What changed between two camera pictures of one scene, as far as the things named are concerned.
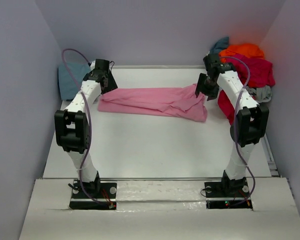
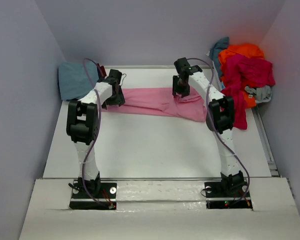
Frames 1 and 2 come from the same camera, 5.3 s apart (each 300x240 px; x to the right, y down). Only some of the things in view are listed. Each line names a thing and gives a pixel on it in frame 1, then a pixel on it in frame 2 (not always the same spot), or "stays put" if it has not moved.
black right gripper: (201, 88) -> (176, 89)
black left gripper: (111, 85) -> (121, 100)
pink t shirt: (181, 102) stays put
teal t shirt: (221, 44) stays put
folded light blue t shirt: (70, 76) stays put
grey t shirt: (262, 94) stays put
